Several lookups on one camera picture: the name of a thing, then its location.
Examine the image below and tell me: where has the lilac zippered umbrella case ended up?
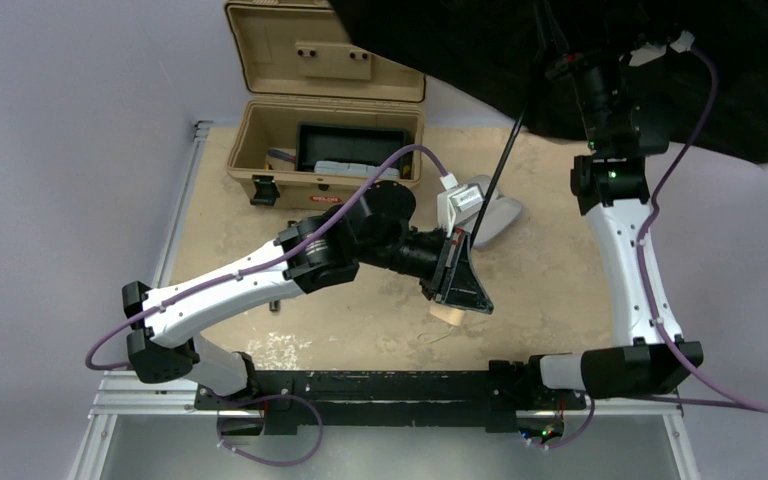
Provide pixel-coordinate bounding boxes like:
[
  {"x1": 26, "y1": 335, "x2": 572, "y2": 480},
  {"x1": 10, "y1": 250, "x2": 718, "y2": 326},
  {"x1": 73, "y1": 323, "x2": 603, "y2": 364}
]
[{"x1": 455, "y1": 175, "x2": 523, "y2": 248}]

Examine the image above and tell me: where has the beige umbrella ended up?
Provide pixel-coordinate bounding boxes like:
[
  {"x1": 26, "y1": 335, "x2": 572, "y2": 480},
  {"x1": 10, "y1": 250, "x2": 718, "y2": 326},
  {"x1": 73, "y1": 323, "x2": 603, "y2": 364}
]
[{"x1": 332, "y1": 1, "x2": 768, "y2": 165}]

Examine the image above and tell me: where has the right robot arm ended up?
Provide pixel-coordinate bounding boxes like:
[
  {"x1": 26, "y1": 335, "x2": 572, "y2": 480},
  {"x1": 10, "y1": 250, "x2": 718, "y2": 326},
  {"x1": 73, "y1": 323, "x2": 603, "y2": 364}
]
[{"x1": 529, "y1": 53, "x2": 704, "y2": 399}]

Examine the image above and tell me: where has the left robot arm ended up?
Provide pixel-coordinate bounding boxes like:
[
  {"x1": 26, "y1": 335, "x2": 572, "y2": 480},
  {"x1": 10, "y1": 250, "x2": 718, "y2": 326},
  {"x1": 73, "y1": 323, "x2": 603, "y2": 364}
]
[{"x1": 122, "y1": 181, "x2": 494, "y2": 396}]

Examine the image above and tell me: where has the black base bar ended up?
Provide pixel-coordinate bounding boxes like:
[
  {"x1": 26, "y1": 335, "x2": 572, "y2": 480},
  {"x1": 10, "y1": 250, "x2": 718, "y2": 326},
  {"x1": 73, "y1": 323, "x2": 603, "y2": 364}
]
[{"x1": 194, "y1": 360, "x2": 586, "y2": 435}]

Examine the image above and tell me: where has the black tray in toolbox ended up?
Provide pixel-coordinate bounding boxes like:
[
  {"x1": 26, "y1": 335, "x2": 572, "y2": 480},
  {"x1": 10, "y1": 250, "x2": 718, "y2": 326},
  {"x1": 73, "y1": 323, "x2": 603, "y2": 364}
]
[{"x1": 295, "y1": 122, "x2": 413, "y2": 172}]

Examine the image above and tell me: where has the grey box in toolbox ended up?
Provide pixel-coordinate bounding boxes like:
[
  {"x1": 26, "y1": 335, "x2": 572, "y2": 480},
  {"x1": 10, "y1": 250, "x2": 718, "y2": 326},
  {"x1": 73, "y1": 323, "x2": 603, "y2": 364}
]
[{"x1": 314, "y1": 160, "x2": 401, "y2": 180}]

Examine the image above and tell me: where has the tan plastic toolbox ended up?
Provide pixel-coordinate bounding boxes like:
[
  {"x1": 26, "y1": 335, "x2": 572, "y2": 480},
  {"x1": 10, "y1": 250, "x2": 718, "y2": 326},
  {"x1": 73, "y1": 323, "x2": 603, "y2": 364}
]
[{"x1": 224, "y1": 1, "x2": 426, "y2": 210}]

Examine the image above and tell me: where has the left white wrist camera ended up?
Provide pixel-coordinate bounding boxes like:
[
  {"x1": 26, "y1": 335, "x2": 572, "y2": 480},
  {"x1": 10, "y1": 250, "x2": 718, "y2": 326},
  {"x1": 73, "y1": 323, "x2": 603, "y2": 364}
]
[{"x1": 436, "y1": 173, "x2": 484, "y2": 237}]

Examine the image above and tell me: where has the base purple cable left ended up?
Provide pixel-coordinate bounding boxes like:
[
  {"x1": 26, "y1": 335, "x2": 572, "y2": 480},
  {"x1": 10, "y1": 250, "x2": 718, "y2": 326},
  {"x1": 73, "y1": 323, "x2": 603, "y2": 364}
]
[{"x1": 215, "y1": 394, "x2": 325, "y2": 468}]

